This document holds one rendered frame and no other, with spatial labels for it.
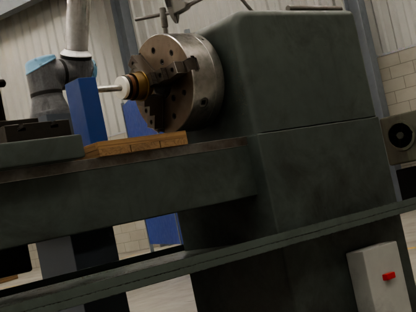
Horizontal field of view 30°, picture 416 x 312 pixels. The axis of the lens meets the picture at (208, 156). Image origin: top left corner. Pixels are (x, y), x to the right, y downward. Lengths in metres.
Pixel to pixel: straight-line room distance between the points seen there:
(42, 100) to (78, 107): 0.59
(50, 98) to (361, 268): 1.23
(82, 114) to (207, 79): 0.40
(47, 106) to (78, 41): 0.27
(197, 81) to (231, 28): 0.21
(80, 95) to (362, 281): 1.06
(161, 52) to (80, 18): 0.54
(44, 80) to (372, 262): 1.30
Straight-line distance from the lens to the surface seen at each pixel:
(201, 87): 2.34
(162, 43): 2.43
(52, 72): 2.86
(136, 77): 2.35
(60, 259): 2.77
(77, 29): 2.91
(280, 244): 2.24
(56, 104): 2.82
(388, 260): 2.60
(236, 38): 2.41
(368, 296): 2.54
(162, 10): 2.49
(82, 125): 2.24
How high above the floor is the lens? 0.69
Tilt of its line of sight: 3 degrees up
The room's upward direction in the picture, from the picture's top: 12 degrees counter-clockwise
